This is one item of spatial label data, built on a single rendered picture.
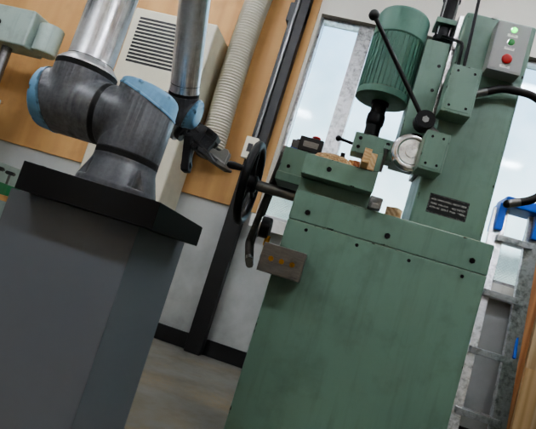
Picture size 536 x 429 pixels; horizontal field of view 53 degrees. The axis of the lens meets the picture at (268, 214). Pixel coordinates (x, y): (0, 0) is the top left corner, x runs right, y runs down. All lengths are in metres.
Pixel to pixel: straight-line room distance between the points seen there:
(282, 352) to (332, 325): 0.16
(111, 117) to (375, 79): 0.91
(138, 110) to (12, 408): 0.67
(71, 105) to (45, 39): 2.15
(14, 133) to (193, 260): 1.46
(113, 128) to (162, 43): 2.06
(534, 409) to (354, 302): 1.51
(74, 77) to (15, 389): 0.68
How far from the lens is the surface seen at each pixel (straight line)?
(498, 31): 1.86
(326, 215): 1.56
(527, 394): 2.82
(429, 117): 1.72
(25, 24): 3.54
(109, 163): 1.24
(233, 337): 3.14
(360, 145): 1.80
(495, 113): 1.83
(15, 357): 1.22
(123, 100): 1.28
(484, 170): 1.77
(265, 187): 1.79
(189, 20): 1.56
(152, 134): 1.26
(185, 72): 1.58
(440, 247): 1.59
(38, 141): 3.76
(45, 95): 1.37
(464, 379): 2.39
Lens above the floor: 0.53
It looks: 6 degrees up
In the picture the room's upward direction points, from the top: 17 degrees clockwise
